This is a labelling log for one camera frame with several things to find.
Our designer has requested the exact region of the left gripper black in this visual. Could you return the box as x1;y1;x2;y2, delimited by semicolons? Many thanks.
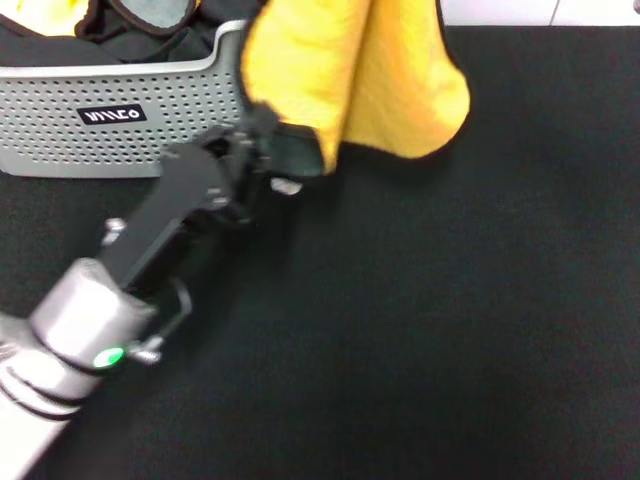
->
97;107;279;297

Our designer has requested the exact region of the grey yellow towel black trim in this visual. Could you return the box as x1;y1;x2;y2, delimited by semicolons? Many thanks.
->
238;0;474;177
13;0;201;44

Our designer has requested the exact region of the silver elbow connector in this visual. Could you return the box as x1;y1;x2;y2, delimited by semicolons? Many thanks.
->
101;218;127;246

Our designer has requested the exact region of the grey perforated storage box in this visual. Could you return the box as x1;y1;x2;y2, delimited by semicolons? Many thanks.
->
0;19;251;180

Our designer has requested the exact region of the black tablecloth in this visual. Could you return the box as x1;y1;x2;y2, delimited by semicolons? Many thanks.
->
0;24;640;480

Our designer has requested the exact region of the black cloth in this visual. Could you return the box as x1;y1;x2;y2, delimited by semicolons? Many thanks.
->
0;0;261;66

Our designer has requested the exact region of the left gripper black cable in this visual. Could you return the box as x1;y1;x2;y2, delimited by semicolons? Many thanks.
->
127;279;194;364

